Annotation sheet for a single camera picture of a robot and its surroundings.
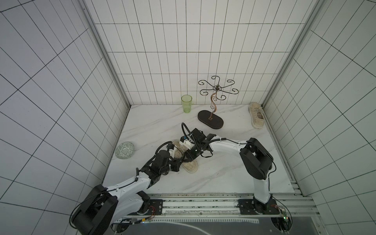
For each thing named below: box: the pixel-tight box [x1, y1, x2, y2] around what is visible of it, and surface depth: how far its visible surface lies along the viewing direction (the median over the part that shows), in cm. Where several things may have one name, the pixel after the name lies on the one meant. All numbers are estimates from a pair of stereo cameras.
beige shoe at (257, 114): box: [248, 101, 265, 130], surface depth 106 cm
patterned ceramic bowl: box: [114, 141, 136, 160], surface depth 94 cm
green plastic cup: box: [181, 94, 193, 114], surface depth 109 cm
